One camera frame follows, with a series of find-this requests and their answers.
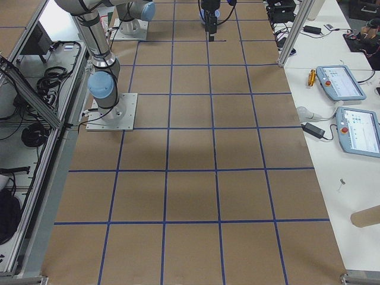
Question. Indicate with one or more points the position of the black power adapter brick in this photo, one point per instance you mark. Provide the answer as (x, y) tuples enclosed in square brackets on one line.
[(313, 130)]

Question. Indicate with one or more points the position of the aluminium frame post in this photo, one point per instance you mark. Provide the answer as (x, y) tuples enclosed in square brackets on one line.
[(303, 12)]

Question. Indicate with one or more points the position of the black bag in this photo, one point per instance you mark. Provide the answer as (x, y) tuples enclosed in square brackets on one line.
[(10, 215)]

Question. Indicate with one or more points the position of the yellow screwdriver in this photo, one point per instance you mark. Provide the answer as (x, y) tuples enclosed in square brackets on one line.
[(311, 78)]

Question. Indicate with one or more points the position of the black box under shelf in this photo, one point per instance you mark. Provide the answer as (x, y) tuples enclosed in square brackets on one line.
[(38, 43)]

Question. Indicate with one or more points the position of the lower teach pendant tablet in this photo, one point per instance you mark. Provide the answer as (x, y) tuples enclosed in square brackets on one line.
[(358, 131)]

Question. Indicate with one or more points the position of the diagonal aluminium strut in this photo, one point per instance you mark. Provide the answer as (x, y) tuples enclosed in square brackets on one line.
[(25, 90)]

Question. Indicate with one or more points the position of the upper teach pendant tablet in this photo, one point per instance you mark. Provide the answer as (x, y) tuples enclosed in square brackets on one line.
[(339, 83)]

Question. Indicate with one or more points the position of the black electronics box top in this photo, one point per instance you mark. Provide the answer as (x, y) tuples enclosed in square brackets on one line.
[(281, 11)]

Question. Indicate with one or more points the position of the black power supply far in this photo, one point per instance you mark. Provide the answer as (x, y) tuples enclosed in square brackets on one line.
[(312, 30)]

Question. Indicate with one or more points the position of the cardboard tube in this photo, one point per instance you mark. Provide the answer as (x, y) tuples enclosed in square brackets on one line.
[(367, 217)]

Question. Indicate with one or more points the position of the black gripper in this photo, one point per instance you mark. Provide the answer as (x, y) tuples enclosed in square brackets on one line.
[(209, 6)]

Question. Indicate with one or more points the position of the small metal screw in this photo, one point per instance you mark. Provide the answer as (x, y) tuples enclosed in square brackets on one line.
[(342, 183)]

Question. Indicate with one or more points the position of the teach pendant tablet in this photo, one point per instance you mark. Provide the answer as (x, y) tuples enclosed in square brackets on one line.
[(358, 131), (339, 83)]

